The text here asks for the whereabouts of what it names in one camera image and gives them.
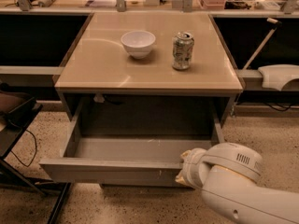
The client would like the grey drawer cabinet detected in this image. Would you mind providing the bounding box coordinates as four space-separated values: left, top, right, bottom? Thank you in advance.
53 10 245 191

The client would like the white robot base shoulder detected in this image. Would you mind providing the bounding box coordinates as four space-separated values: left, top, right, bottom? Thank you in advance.
258 64 299 91

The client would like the black cable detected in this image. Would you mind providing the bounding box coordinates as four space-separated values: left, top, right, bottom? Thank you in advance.
10 127 39 168

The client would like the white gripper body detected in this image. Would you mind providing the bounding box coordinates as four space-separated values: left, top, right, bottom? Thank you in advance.
179 148 208 189

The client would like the black chair frame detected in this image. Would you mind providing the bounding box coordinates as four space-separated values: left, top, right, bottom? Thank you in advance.
0 81 73 224

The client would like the grey top drawer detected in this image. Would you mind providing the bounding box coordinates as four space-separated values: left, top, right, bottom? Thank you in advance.
40 96 223 187

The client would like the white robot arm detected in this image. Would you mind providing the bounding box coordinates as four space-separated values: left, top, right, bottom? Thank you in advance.
176 143 299 224

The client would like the crushed soda can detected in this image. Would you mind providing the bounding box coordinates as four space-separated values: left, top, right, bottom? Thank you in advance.
172 32 194 70

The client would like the white ceramic bowl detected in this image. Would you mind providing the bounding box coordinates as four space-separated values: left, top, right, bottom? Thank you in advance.
121 30 156 59

